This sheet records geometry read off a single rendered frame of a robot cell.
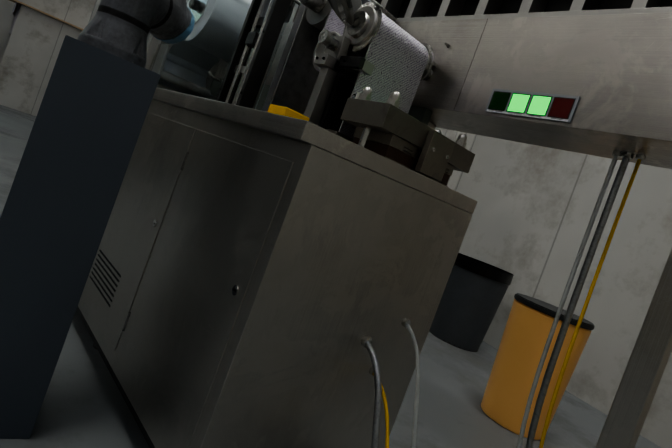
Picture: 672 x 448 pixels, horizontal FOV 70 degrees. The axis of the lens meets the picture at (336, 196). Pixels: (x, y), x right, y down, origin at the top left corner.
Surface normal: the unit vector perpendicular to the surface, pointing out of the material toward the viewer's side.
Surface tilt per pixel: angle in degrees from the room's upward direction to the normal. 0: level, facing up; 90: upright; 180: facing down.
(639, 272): 90
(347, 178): 90
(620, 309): 90
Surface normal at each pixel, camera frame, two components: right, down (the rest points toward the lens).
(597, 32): -0.70, -0.25
